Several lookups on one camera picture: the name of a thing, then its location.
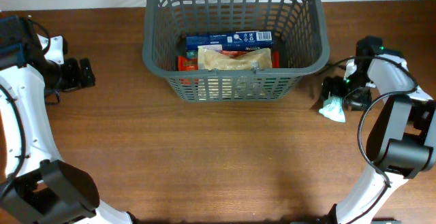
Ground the clear bag of breadcrumbs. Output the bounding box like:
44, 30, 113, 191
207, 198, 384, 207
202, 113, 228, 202
198, 48, 273, 71

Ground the orange spaghetti packet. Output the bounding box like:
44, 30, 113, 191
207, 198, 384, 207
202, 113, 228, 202
177, 50, 279, 71

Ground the blue cardboard food box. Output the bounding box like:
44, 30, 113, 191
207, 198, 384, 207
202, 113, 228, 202
186, 31, 274, 51

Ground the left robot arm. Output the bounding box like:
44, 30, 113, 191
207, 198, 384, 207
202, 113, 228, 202
1, 16, 136, 224

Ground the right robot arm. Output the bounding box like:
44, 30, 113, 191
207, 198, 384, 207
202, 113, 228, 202
318, 36, 435, 223

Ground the grey plastic shopping basket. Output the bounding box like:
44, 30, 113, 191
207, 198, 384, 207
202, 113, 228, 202
142, 0, 330, 102

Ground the white green packet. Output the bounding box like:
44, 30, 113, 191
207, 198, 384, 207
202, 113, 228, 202
319, 95, 346, 123

